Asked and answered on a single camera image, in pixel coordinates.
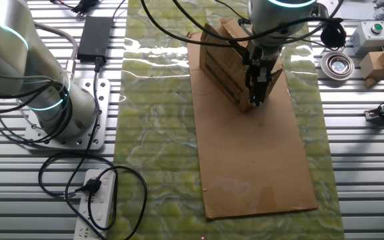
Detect pale grey sheet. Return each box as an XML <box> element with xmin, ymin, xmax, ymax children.
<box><xmin>337</xmin><ymin>0</ymin><xmax>379</xmax><ymax>19</ymax></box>

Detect grey box green button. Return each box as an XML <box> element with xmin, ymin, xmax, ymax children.
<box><xmin>350</xmin><ymin>20</ymin><xmax>384</xmax><ymax>56</ymax></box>

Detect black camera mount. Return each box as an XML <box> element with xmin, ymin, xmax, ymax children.
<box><xmin>364</xmin><ymin>108</ymin><xmax>384</xmax><ymax>127</ymax></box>

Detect black gripper cable with coil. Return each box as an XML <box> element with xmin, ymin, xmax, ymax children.
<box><xmin>140</xmin><ymin>0</ymin><xmax>348</xmax><ymax>49</ymax></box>

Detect green marble pattern mat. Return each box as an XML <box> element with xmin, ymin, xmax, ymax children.
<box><xmin>107</xmin><ymin>0</ymin><xmax>345</xmax><ymax>240</ymax></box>

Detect flat brown cardboard sheet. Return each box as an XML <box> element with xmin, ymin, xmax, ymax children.
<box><xmin>185</xmin><ymin>30</ymin><xmax>319</xmax><ymax>221</ymax></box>

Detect black cables around arm base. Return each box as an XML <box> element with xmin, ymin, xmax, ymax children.
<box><xmin>0</xmin><ymin>78</ymin><xmax>75</xmax><ymax>146</ymax></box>

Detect black bundled cable red tip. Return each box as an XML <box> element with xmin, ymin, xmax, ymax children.
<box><xmin>49</xmin><ymin>0</ymin><xmax>128</xmax><ymax>20</ymax></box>

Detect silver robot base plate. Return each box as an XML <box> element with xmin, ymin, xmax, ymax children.
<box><xmin>23</xmin><ymin>78</ymin><xmax>111</xmax><ymax>151</ymax></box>

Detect brown cardboard box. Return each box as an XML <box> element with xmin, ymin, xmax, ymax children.
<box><xmin>199</xmin><ymin>17</ymin><xmax>283</xmax><ymax>113</ymax></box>

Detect black power adapter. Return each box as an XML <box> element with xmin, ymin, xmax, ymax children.
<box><xmin>77</xmin><ymin>15</ymin><xmax>115</xmax><ymax>63</ymax></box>

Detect tan wooden block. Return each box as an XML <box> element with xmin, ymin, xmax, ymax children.
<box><xmin>359</xmin><ymin>49</ymin><xmax>384</xmax><ymax>81</ymax></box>

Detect white power strip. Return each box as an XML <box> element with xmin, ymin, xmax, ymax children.
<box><xmin>73</xmin><ymin>168</ymin><xmax>117</xmax><ymax>240</ymax></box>

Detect grey robot cable metal connector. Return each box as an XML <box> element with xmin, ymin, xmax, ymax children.
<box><xmin>33</xmin><ymin>21</ymin><xmax>79</xmax><ymax>81</ymax></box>

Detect black power cord with plug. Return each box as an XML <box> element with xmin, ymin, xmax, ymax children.
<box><xmin>37</xmin><ymin>56</ymin><xmax>148</xmax><ymax>240</ymax></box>

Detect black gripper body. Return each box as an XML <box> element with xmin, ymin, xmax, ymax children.
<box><xmin>242</xmin><ymin>42</ymin><xmax>280</xmax><ymax>73</ymax></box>

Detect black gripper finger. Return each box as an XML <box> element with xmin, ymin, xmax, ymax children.
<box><xmin>247</xmin><ymin>69</ymin><xmax>259</xmax><ymax>107</ymax></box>
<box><xmin>257</xmin><ymin>67</ymin><xmax>271</xmax><ymax>106</ymax></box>

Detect white rimmed metal dish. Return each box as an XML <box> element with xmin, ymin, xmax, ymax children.
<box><xmin>320</xmin><ymin>51</ymin><xmax>355</xmax><ymax>81</ymax></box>

